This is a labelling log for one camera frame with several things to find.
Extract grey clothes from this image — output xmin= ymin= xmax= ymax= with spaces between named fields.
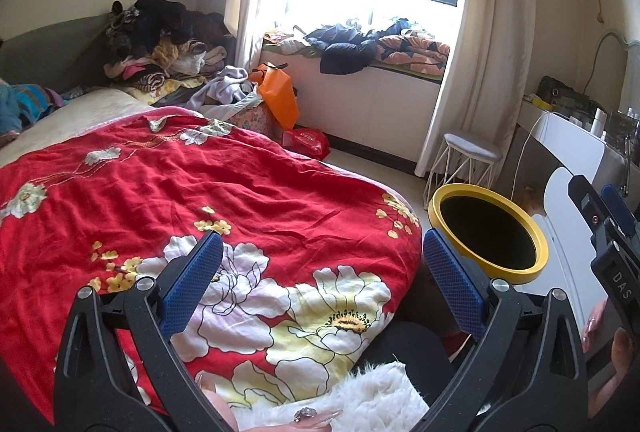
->
xmin=186 ymin=65 xmax=262 ymax=114

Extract white cable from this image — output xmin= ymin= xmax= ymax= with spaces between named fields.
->
xmin=511 ymin=113 xmax=552 ymax=194

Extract colourful patterned cloth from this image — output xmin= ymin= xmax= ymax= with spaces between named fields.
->
xmin=0 ymin=82 xmax=64 ymax=136

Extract white wire stool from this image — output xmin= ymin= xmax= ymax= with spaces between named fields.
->
xmin=423 ymin=131 xmax=504 ymax=201

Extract orange patterned quilt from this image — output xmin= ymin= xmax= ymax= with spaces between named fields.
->
xmin=376 ymin=31 xmax=452 ymax=79

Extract dark bag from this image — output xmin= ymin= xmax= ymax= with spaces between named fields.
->
xmin=536 ymin=75 xmax=594 ymax=111

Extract red shopping bag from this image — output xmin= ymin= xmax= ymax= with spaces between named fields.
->
xmin=281 ymin=127 xmax=332 ymax=159

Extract grey headboard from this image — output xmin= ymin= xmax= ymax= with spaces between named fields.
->
xmin=0 ymin=13 xmax=117 ymax=89

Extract white dressing table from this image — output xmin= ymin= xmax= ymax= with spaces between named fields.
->
xmin=517 ymin=109 xmax=640 ymax=198

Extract floral storage bag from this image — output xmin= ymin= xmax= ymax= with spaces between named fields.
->
xmin=229 ymin=104 xmax=284 ymax=144

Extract red floral blanket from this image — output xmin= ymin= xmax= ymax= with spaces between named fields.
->
xmin=0 ymin=106 xmax=424 ymax=419

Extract yellow trash bin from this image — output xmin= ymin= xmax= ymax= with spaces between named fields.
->
xmin=428 ymin=184 xmax=550 ymax=284

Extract beige bed sheet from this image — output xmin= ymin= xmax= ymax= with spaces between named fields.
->
xmin=0 ymin=88 xmax=152 ymax=169

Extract person's left hand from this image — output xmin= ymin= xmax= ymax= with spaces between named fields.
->
xmin=195 ymin=371 xmax=345 ymax=432

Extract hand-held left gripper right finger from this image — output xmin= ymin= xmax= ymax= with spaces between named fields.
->
xmin=423 ymin=227 xmax=589 ymax=432

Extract dark jacket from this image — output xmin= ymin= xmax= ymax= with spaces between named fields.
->
xmin=304 ymin=22 xmax=382 ymax=76

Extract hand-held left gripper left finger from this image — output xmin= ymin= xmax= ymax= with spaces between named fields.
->
xmin=54 ymin=230 xmax=236 ymax=432

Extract person's right hand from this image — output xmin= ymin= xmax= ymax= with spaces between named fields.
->
xmin=581 ymin=301 xmax=640 ymax=419

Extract orange paper bag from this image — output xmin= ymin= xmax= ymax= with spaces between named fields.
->
xmin=251 ymin=61 xmax=301 ymax=131

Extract person's black pants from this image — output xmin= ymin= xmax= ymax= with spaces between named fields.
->
xmin=349 ymin=321 xmax=452 ymax=394

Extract white fluffy garment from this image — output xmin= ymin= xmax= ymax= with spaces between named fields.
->
xmin=234 ymin=360 xmax=432 ymax=432

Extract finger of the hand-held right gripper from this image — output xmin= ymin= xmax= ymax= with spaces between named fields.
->
xmin=601 ymin=184 xmax=640 ymax=239
xmin=567 ymin=174 xmax=609 ymax=239

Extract pile of clothes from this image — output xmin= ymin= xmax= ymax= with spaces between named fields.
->
xmin=101 ymin=0 xmax=239 ymax=94

